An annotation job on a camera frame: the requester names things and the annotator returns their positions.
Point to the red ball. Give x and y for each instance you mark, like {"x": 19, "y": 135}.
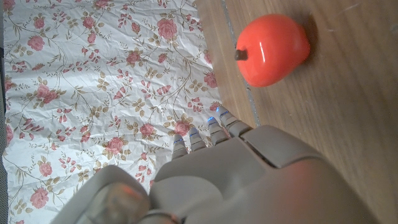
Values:
{"x": 273, "y": 49}

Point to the floral backdrop curtain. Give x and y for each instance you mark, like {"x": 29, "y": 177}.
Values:
{"x": 93, "y": 93}

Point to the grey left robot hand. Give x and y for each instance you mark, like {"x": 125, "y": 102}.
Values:
{"x": 248, "y": 180}

